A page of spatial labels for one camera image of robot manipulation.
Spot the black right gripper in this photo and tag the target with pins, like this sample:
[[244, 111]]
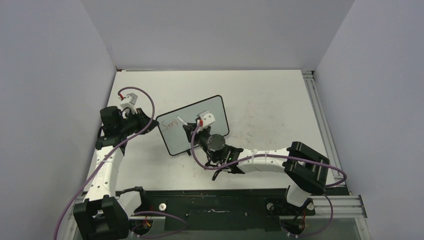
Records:
[[190, 128]]

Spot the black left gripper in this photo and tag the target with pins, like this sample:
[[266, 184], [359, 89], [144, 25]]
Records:
[[141, 118]]

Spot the black framed whiteboard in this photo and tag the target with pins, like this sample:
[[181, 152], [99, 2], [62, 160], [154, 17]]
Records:
[[171, 129]]

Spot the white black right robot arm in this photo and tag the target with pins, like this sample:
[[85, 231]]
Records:
[[306, 167]]

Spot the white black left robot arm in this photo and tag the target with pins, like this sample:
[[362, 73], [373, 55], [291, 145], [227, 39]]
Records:
[[104, 214]]

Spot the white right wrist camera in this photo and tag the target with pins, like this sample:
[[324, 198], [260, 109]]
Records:
[[205, 119]]

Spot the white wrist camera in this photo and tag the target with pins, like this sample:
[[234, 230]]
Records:
[[205, 119], [129, 101]]

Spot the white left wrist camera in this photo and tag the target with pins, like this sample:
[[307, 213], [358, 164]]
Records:
[[129, 101]]

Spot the black base frame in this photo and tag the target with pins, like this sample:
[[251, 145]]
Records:
[[231, 210]]

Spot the aluminium rail frame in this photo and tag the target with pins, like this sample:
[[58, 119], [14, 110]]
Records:
[[329, 145]]

